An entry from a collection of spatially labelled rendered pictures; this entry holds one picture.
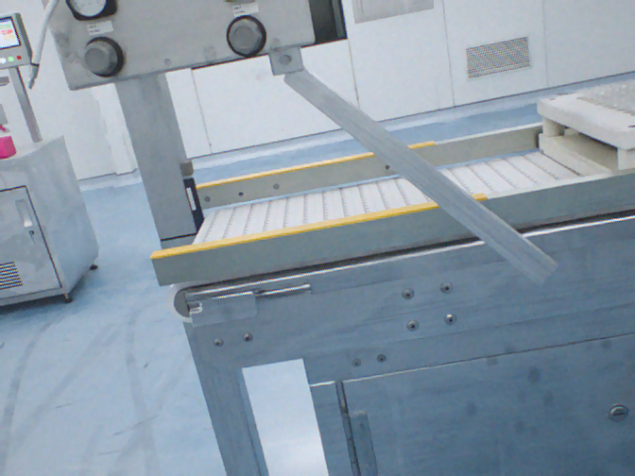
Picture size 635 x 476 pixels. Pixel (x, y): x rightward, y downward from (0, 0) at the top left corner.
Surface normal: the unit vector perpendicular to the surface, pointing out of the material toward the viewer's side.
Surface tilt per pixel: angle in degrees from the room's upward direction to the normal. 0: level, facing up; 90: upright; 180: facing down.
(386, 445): 90
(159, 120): 90
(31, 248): 91
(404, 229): 90
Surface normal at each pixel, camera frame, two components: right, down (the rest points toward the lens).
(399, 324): 0.00, 0.34
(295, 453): -0.18, -0.92
